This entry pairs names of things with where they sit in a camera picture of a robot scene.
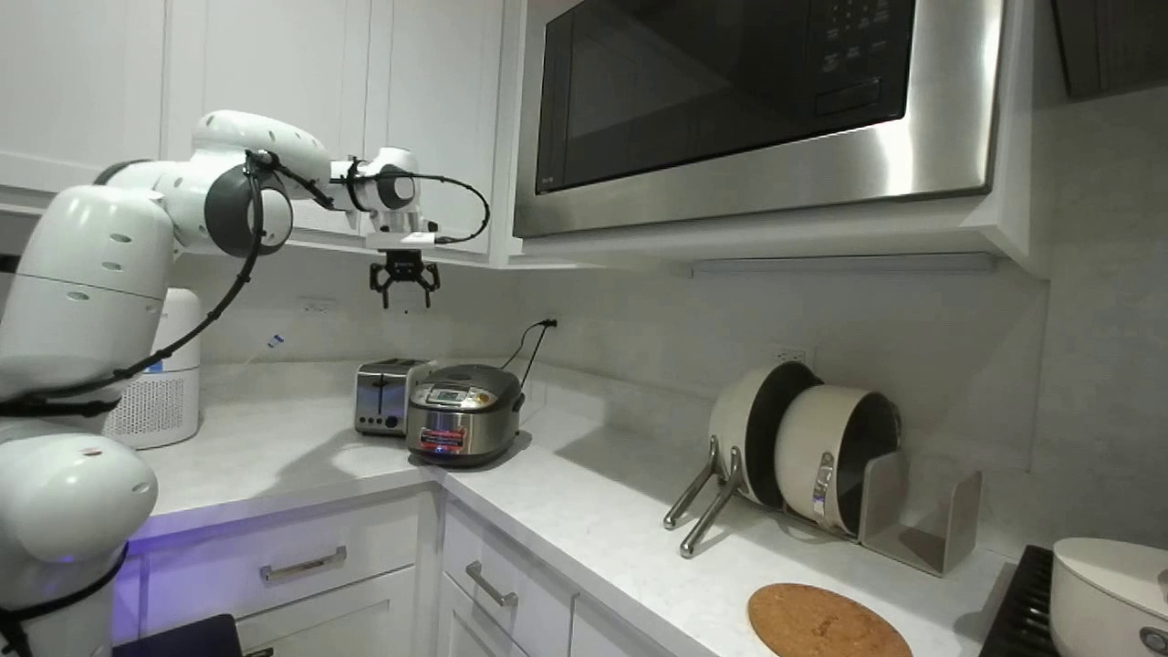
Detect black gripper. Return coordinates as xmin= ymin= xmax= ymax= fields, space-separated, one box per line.
xmin=364 ymin=248 xmax=441 ymax=314

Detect black rice cooker lid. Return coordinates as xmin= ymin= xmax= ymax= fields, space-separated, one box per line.
xmin=405 ymin=357 xmax=528 ymax=420

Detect stainless rice cooker body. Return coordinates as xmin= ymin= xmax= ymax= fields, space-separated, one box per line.
xmin=402 ymin=397 xmax=528 ymax=472

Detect white polka dot toaster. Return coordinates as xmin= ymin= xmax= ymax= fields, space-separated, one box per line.
xmin=352 ymin=355 xmax=425 ymax=442

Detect white upper cabinet door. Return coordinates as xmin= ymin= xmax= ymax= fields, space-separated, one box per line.
xmin=360 ymin=0 xmax=517 ymax=262

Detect white water pitcher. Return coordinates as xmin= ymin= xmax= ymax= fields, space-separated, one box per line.
xmin=100 ymin=281 xmax=209 ymax=457

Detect white corner drawer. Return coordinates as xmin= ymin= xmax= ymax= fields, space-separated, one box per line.
xmin=121 ymin=488 xmax=432 ymax=617

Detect white wide drawer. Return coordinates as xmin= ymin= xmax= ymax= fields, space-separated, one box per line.
xmin=433 ymin=500 xmax=577 ymax=657

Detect large cream frying pan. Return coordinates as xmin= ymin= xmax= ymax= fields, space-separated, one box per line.
xmin=661 ymin=357 xmax=824 ymax=535

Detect stainless steel microwave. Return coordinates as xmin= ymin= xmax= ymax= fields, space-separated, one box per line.
xmin=511 ymin=0 xmax=1010 ymax=242

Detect white upper corner cabinet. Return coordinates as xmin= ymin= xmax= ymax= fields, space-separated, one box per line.
xmin=0 ymin=0 xmax=370 ymax=248

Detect white plates in rack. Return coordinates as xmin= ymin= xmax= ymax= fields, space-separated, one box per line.
xmin=674 ymin=380 xmax=904 ymax=563

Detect round cork trivet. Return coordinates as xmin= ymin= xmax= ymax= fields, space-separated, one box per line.
xmin=745 ymin=579 xmax=915 ymax=657

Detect metal pan rack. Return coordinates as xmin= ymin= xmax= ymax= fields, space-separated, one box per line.
xmin=846 ymin=444 xmax=991 ymax=579

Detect black gas cooktop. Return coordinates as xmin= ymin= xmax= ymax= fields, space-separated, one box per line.
xmin=976 ymin=540 xmax=1067 ymax=657

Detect white lidded pot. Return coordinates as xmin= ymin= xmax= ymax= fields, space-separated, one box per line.
xmin=1047 ymin=534 xmax=1168 ymax=657

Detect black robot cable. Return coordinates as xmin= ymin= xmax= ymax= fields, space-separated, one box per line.
xmin=0 ymin=147 xmax=497 ymax=412

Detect black power cable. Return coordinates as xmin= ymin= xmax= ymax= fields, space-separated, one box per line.
xmin=499 ymin=321 xmax=547 ymax=388
xmin=516 ymin=314 xmax=561 ymax=391

